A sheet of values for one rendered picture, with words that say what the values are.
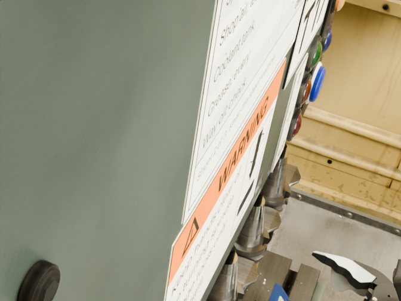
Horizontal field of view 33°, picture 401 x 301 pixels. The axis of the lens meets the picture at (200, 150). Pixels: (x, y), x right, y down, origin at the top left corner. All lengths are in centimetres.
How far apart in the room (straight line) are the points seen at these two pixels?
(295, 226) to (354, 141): 24
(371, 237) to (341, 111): 31
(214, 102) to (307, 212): 133
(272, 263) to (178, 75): 118
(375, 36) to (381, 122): 19
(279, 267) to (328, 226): 24
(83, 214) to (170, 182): 7
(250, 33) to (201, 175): 6
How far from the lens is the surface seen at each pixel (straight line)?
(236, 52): 24
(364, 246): 155
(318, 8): 44
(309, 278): 135
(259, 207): 89
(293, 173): 107
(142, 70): 16
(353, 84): 138
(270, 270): 134
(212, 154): 26
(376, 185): 151
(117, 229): 18
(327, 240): 155
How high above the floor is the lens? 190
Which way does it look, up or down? 39 degrees down
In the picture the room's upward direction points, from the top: 9 degrees clockwise
